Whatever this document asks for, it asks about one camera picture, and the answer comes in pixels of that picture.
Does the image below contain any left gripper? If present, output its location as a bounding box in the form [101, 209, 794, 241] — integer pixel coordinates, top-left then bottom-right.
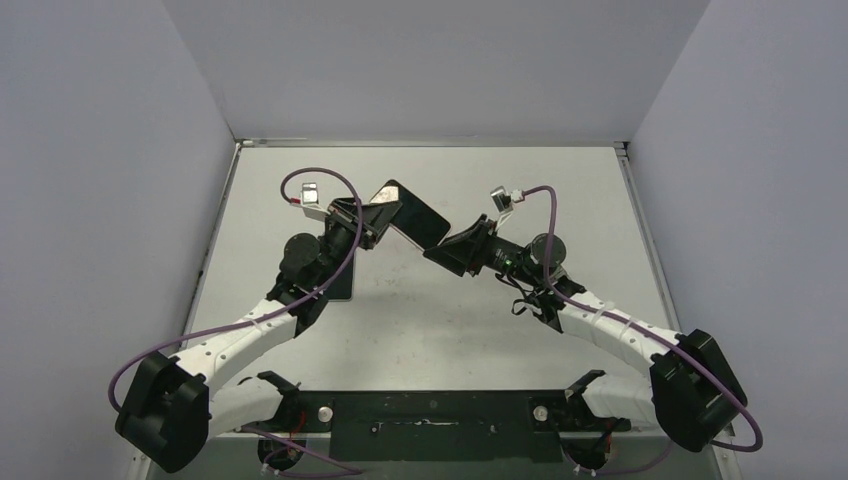
[315, 199, 402, 291]

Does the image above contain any phone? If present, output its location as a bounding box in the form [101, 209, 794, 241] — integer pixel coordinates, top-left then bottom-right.
[385, 179, 451, 250]

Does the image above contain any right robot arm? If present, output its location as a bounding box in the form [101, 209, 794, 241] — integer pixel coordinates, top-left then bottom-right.
[423, 216, 747, 452]

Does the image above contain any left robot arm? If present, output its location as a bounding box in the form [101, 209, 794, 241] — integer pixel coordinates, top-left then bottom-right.
[115, 190, 407, 473]

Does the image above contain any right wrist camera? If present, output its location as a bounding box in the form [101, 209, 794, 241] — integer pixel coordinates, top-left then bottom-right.
[490, 186, 525, 231]

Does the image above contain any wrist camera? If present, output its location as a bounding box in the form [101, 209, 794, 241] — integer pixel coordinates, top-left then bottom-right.
[490, 186, 525, 231]
[299, 182, 328, 221]

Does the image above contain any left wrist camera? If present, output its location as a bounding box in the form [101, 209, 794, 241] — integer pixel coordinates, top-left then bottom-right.
[299, 182, 328, 221]

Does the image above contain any aluminium frame rail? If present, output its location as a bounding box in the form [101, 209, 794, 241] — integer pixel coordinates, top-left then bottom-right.
[139, 390, 737, 440]

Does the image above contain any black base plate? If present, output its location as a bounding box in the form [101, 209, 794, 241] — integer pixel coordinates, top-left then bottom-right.
[255, 390, 631, 463]

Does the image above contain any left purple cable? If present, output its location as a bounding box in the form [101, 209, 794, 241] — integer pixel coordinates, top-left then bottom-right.
[107, 166, 366, 478]

